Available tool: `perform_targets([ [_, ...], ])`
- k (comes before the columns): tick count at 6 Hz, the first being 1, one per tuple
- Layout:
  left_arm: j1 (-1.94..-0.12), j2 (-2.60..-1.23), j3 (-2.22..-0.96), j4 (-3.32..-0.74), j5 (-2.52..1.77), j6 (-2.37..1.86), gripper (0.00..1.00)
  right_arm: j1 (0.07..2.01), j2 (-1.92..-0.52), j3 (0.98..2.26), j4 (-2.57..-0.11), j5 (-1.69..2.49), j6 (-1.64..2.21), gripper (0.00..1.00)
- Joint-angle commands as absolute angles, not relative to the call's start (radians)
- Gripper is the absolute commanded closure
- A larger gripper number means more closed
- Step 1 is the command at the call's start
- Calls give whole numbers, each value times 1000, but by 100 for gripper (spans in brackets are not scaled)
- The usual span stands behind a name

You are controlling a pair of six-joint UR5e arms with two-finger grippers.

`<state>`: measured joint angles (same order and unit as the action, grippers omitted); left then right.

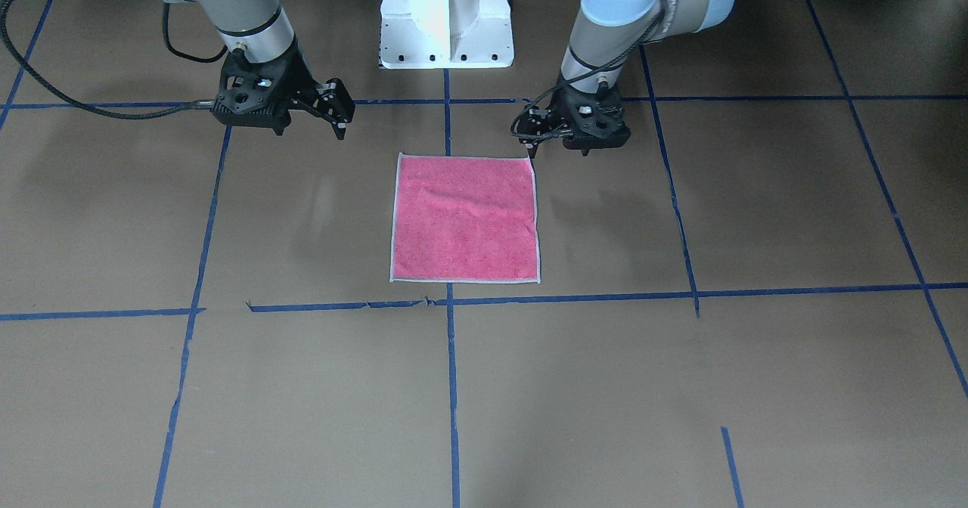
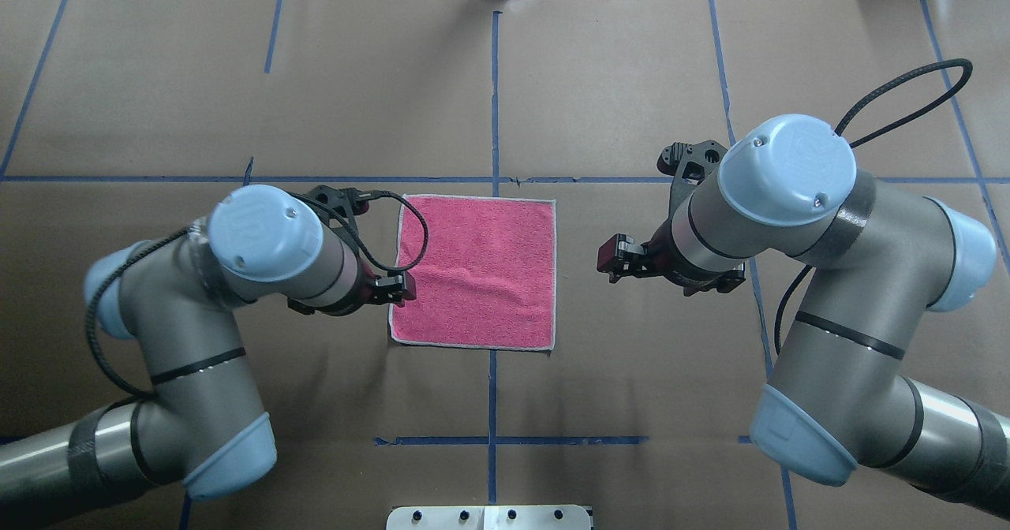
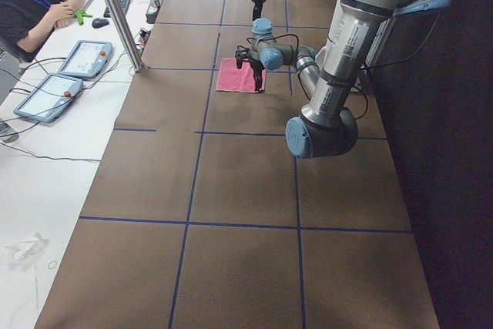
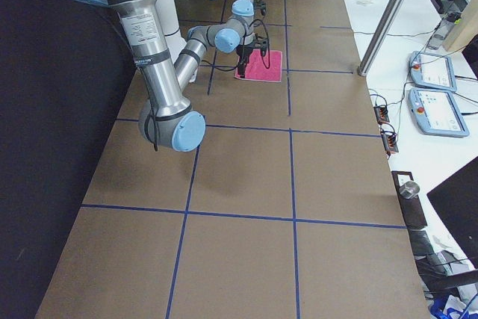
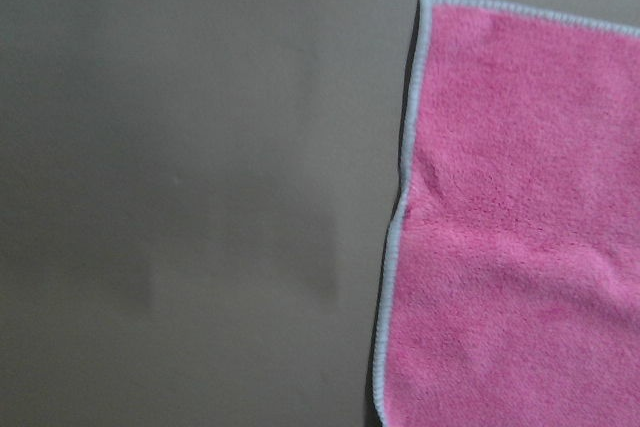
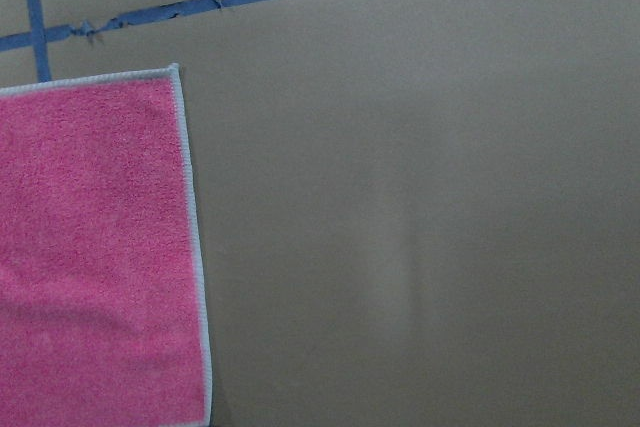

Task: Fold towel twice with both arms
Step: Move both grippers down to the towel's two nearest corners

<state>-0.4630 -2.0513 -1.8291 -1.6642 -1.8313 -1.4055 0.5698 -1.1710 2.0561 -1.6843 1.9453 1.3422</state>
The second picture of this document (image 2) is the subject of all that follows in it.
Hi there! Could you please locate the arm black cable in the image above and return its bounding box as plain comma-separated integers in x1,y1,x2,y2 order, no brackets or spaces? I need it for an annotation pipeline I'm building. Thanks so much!
84,190,429,399
772,58,974,377

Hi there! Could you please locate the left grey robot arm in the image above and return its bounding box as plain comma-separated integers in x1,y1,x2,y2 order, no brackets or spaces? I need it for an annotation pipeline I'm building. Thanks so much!
2,185,417,529

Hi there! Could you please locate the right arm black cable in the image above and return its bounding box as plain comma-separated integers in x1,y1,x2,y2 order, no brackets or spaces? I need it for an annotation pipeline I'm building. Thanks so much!
772,58,974,377

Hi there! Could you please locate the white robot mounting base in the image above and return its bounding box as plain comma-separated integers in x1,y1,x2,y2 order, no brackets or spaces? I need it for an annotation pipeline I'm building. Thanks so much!
385,504,596,529

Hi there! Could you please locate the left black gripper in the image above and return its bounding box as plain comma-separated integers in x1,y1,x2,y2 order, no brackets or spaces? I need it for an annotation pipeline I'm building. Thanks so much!
287,185,417,315

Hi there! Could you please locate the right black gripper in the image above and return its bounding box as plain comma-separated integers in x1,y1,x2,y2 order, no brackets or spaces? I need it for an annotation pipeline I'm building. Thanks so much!
597,140,746,297

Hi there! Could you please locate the pink towel with white edge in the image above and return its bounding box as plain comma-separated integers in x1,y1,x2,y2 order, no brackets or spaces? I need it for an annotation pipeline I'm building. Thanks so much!
388,193,558,353

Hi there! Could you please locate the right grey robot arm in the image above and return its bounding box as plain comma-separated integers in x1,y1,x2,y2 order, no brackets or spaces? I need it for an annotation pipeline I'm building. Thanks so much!
597,114,1008,519

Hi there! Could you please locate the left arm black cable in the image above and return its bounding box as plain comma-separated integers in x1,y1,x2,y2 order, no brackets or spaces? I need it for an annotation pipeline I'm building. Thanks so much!
84,190,429,399

